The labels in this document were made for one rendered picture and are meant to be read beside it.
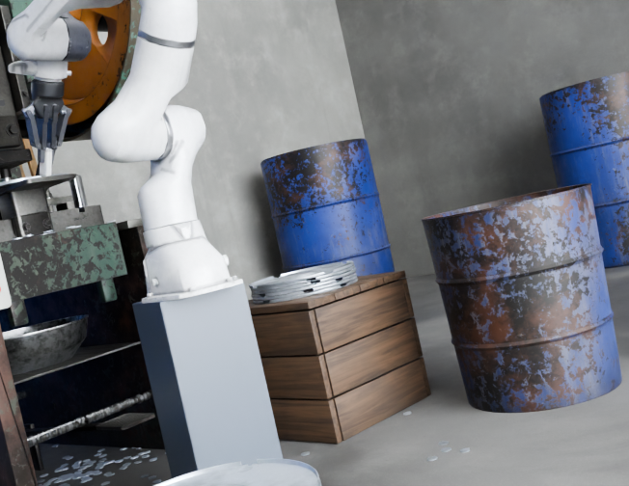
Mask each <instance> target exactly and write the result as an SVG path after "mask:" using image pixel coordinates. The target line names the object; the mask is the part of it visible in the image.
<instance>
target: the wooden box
mask: <svg viewBox="0 0 629 486"><path fill-rule="evenodd" d="M404 277H406V275H405V271H404V270H403V271H395V272H388V273H381V274H373V275H365V276H359V277H357V278H358V281H357V282H356V283H352V284H350V285H347V286H343V287H341V288H338V289H334V290H331V291H327V292H323V293H319V294H316V295H312V296H307V297H303V298H298V299H293V300H288V301H283V302H277V303H270V304H254V303H253V299H252V300H248V304H249V308H250V313H251V316H252V321H253V325H254V330H255V334H256V339H257V343H258V348H259V351H260V359H261V364H262V368H263V373H264V377H265V381H266V386H267V389H268V394H269V398H270V403H271V407H272V412H273V416H274V420H275V424H276V429H277V433H278V438H279V440H292V441H304V442H317V443H330V444H338V443H340V442H342V441H345V440H347V439H349V438H351V437H352V436H354V435H356V434H358V433H360V432H362V431H364V430H366V429H368V428H370V427H371V426H373V425H375V424H376V423H378V422H380V421H382V420H384V419H386V418H388V417H390V416H392V415H394V414H396V413H398V412H400V411H402V410H404V409H405V408H407V407H409V406H411V405H413V404H415V403H417V402H419V401H421V400H423V399H424V398H426V397H428V396H430V395H431V392H430V387H429V383H428V379H427V374H426V369H425V365H424V358H423V357H421V356H422V355H423V352H422V347H421V344H420V339H419V334H418V330H417V325H416V320H415V318H410V317H413V316H414V312H413V307H412V303H411V298H410V294H409V289H408V284H407V281H406V279H402V278H404ZM333 396H334V397H333ZM329 398H330V399H329Z"/></svg>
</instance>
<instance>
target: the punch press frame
mask: <svg viewBox="0 0 629 486"><path fill-rule="evenodd" d="M33 1H34V0H0V5H1V6H9V10H10V15H11V19H12V20H13V18H15V17H16V16H17V15H18V14H20V13H22V12H24V11H25V9H26V8H27V7H28V6H29V5H30V4H31V3H32V2H33ZM24 77H25V81H26V85H27V90H28V94H29V97H30V102H31V100H32V94H31V83H32V80H33V79H34V76H31V75H24ZM11 172H12V178H11V180H14V179H19V178H22V174H21V171H20V167H19V166H17V167H14V168H12V169H11ZM0 256H1V259H2V263H3V267H4V272H5V276H6V280H7V284H8V289H9V292H10V296H11V301H12V304H11V306H10V307H9V308H7V309H6V311H7V315H8V318H9V322H10V326H11V327H18V326H21V325H25V324H27V323H29V320H28V315H27V311H26V308H25V303H24V299H27V298H31V297H36V296H40V295H43V294H47V293H51V292H55V291H59V290H63V289H68V288H72V287H76V286H79V285H83V284H90V283H94V282H96V286H97V290H98V294H99V299H100V302H101V303H107V302H111V301H115V300H117V293H116V289H115V286H114V281H113V278H115V277H118V276H122V275H126V274H127V270H126V266H125V261H124V257H123V249H122V245H121V241H120V237H119V233H118V228H117V224H116V222H112V223H107V224H101V225H96V226H90V227H85V228H80V229H70V230H64V231H59V232H53V233H48V234H43V235H37V236H32V237H26V238H20V239H16V240H10V241H5V242H0ZM152 398H153V395H152V391H151V390H148V391H144V392H142V393H139V394H136V395H134V396H131V397H129V398H127V399H125V400H122V401H119V402H117V403H114V404H112V405H109V406H106V407H104V408H101V409H99V410H96V411H93V412H91V413H89V414H87V415H84V416H82V417H79V418H75V419H72V420H70V421H67V422H64V423H62V424H59V425H57V426H54V427H51V428H49V429H46V430H44V431H42V432H40V433H37V434H34V435H32V436H29V437H27V441H28V445H29V447H30V446H34V445H37V444H39V443H42V442H44V441H47V440H49V439H52V438H54V437H57V436H59V435H62V434H64V433H67V432H69V431H71V430H73V429H76V428H78V427H81V426H83V425H86V424H88V423H91V422H93V421H96V420H99V419H103V418H105V417H108V416H110V415H113V414H115V413H117V412H119V411H122V410H124V409H127V408H129V407H132V406H134V405H137V404H139V403H142V402H144V401H147V400H149V399H152Z"/></svg>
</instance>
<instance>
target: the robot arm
mask: <svg viewBox="0 0 629 486"><path fill-rule="evenodd" d="M122 1H123V0H34V1H33V2H32V3H31V4H30V5H29V6H28V7H27V8H26V9H25V11H24V12H22V13H20V14H18V15H17V16H16V17H15V18H13V20H12V21H11V23H10V25H9V27H8V29H7V43H8V47H9V48H10V49H11V51H12V52H13V54H14V55H15V56H16V57H18V58H19V59H20V60H21V61H17V62H13V63H11V64H9V73H16V74H23V75H31V76H34V79H33V80H32V83H31V94H32V100H31V102H30V106H28V107H27V108H26V109H25V108H22V109H21V113H22V114H23V116H24V118H25V121H26V126H27V131H28V136H29V141H30V146H32V147H34V148H37V149H38V162H40V175H41V176H51V165H52V162H53V161H54V150H56V149H57V147H60V146H61V145H62V143H63V140H64V135H65V131H66V127H67V123H68V117H69V115H70V114H71V112H72V110H71V109H70V108H68V107H67V106H65V105H64V101H63V96H64V86H65V83H64V82H63V81H62V79H65V78H68V76H71V71H68V62H77V61H82V60H83V59H85V58H86V57H87V56H88V54H89V53H90V51H91V47H92V37H91V32H90V30H89V29H88V27H87V26H86V25H85V24H84V22H82V21H80V20H77V19H76V18H74V17H73V16H72V15H71V14H70V13H69V12H71V11H74V10H78V9H92V8H110V7H112V6H115V5H118V4H120V3H121V2H122ZM138 1H139V3H140V6H141V18H140V25H139V31H138V36H137V41H136V45H135V50H134V55H133V60H132V65H131V70H130V74H129V76H128V77H127V79H126V81H125V83H124V84H123V87H122V89H121V90H120V92H119V94H118V96H117V97H116V99H115V100H114V101H113V102H112V103H111V104H110V105H109V106H108V107H106V108H105V109H104V110H103V111H102V112H101V113H100V114H99V115H98V116H97V117H96V120H95V122H94V123H93V125H92V127H91V140H92V143H93V147H94V149H95V151H96V152H97V154H98V155H99V156H100V157H101V158H103V159H104V160H106V161H111V162H118V163H130V162H139V161H148V160H150V178H149V180H148V181H147V182H146V183H145V184H144V185H143V186H142V187H141V188H140V190H139V193H138V195H137V199H138V204H139V208H140V213H141V218H142V222H143V227H144V232H143V235H144V239H145V242H146V246H147V249H148V252H147V254H146V257H145V259H144V261H143V264H144V271H145V277H146V284H147V291H148V294H147V297H146V298H143V299H142V304H145V303H153V302H162V301H171V300H178V299H183V298H187V297H192V296H196V295H200V294H204V293H208V292H211V291H215V290H219V289H223V288H227V287H231V286H234V285H237V284H243V281H242V279H238V278H237V276H233V277H230V275H229V271H228V267H227V266H228V265H229V260H228V257H227V256H226V255H223V256H222V255H221V254H220V253H219V252H218V251H217V250H216V249H215V248H214V247H213V246H212V245H211V244H210V243H209V242H208V240H207V239H206V237H205V233H204V230H203V227H202V224H201V221H200V220H198V219H197V214H196V208H195V203H194V197H193V190H192V184H191V177H192V166H193V162H194V159H195V156H196V153H197V152H198V150H199V149H200V147H201V146H202V144H203V143H204V141H205V123H204V120H203V118H202V115H201V113H200V112H198V111H197V110H195V109H192V108H189V107H184V106H179V105H168V103H169V101H170V100H171V98H172V97H173V96H175V95H176V94H177V93H179V92H180V91H181V90H182V89H183V88H184V87H185V85H186V84H187V83H188V78H189V73H190V68H191V62H192V57H193V51H194V45H195V40H196V33H197V25H198V20H197V0H138ZM34 112H35V113H36V120H37V124H36V120H35V117H34V115H35V113H34ZM59 113H60V114H59ZM58 114H59V116H58Z"/></svg>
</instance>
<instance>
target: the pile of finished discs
mask: <svg viewBox="0 0 629 486"><path fill-rule="evenodd" d="M352 265H353V266H352ZM353 269H354V270H353ZM355 271H356V268H355V265H354V263H353V261H347V263H346V264H342V262H337V263H331V264H325V265H319V266H315V267H310V268H306V269H301V270H297V271H292V272H288V273H285V274H281V277H279V278H273V277H270V278H266V279H263V280H259V281H256V282H254V283H250V284H249V287H250V290H251V292H252V294H251V296H252V299H253V303H254V304H270V303H277V302H283V301H288V300H293V299H298V298H303V297H307V296H312V295H316V294H319V293H323V292H327V291H331V290H334V289H338V288H341V287H343V286H347V285H350V284H354V283H356V282H357V281H358V278H357V275H356V272H355Z"/></svg>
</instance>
